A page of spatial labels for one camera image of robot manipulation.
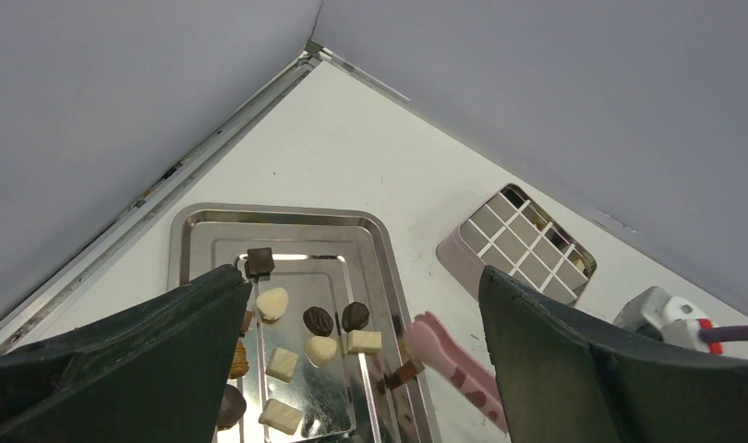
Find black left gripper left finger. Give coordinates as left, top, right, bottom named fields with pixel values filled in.
left=0, top=265, right=252, bottom=442

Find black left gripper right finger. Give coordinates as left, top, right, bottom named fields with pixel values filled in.
left=478, top=266, right=748, bottom=442

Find pink-tipped metal tweezers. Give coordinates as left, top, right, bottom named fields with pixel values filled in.
left=404, top=312, right=509, bottom=434

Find dark dome chocolate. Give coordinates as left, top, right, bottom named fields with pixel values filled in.
left=216, top=384, right=247, bottom=430

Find brown ridged chocolate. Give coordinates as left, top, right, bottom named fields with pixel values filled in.
left=228, top=340, right=249, bottom=379

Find dark brown square chocolate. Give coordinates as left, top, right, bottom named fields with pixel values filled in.
left=239, top=310, right=255, bottom=337

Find white square chocolate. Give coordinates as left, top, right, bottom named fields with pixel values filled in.
left=346, top=329, right=382, bottom=353
left=265, top=347, right=300, bottom=383

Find white rectangular chocolate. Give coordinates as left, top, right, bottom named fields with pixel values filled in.
left=258, top=399, right=304, bottom=435

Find white heart chocolate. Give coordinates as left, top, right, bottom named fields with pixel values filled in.
left=255, top=287, right=289, bottom=322
left=304, top=336, right=338, bottom=367

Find pink grid chocolate box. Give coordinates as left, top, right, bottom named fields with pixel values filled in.
left=436, top=184, right=597, bottom=305

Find dark oval chocolate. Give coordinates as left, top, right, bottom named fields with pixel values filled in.
left=302, top=306, right=335, bottom=337

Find dark round chocolate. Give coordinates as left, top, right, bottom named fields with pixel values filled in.
left=342, top=302, right=370, bottom=332

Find large steel tray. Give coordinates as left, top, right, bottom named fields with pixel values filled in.
left=167, top=203, right=440, bottom=442

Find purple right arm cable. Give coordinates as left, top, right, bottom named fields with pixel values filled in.
left=698, top=325, right=748, bottom=345

